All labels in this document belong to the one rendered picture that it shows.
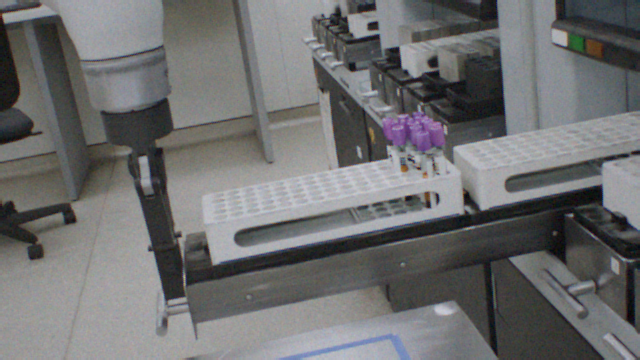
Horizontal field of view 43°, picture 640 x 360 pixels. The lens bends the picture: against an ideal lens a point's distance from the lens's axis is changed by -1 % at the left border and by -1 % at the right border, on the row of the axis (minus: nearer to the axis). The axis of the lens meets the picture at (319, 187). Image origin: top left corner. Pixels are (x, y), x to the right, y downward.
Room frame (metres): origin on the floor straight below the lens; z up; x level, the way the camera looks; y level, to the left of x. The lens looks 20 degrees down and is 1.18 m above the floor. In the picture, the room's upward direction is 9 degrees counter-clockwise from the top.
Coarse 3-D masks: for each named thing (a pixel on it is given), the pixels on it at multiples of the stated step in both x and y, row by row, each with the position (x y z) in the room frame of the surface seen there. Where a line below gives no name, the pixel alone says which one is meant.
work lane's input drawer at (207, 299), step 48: (576, 192) 0.87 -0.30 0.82; (192, 240) 0.91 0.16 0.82; (336, 240) 0.84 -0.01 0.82; (384, 240) 0.84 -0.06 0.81; (432, 240) 0.84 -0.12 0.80; (480, 240) 0.84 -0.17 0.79; (528, 240) 0.85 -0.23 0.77; (192, 288) 0.81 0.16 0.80; (240, 288) 0.81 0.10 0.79; (288, 288) 0.82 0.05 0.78; (336, 288) 0.82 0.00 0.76
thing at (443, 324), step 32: (384, 320) 0.64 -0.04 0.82; (416, 320) 0.63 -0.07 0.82; (448, 320) 0.62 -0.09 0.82; (224, 352) 0.63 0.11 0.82; (256, 352) 0.62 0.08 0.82; (288, 352) 0.61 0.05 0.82; (320, 352) 0.60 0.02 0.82; (352, 352) 0.59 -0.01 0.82; (384, 352) 0.59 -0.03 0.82; (416, 352) 0.58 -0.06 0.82; (448, 352) 0.57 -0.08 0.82; (480, 352) 0.56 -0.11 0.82
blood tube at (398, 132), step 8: (392, 128) 0.90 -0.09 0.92; (400, 128) 0.90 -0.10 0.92; (392, 136) 0.90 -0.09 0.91; (400, 136) 0.89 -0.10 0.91; (400, 144) 0.89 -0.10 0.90; (400, 152) 0.90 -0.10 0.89; (400, 160) 0.90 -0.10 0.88; (400, 168) 0.90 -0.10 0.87; (408, 168) 0.90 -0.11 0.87; (408, 200) 0.90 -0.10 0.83
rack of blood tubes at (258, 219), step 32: (384, 160) 0.95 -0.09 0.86; (224, 192) 0.93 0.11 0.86; (256, 192) 0.91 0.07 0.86; (288, 192) 0.89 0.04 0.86; (320, 192) 0.88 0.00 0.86; (352, 192) 0.87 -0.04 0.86; (384, 192) 0.85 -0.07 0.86; (416, 192) 0.86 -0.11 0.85; (448, 192) 0.86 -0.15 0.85; (224, 224) 0.83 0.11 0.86; (256, 224) 0.83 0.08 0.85; (288, 224) 0.93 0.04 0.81; (320, 224) 0.92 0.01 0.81; (352, 224) 0.90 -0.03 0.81; (384, 224) 0.85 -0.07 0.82; (224, 256) 0.83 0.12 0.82; (256, 256) 0.83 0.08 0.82
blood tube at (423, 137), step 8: (416, 136) 0.87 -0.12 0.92; (424, 136) 0.86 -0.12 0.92; (424, 144) 0.86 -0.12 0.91; (424, 152) 0.86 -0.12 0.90; (424, 160) 0.86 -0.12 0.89; (424, 168) 0.86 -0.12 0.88; (424, 176) 0.86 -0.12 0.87; (432, 176) 0.86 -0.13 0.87; (424, 192) 0.87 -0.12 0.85; (432, 192) 0.86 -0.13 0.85; (432, 200) 0.86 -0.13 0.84
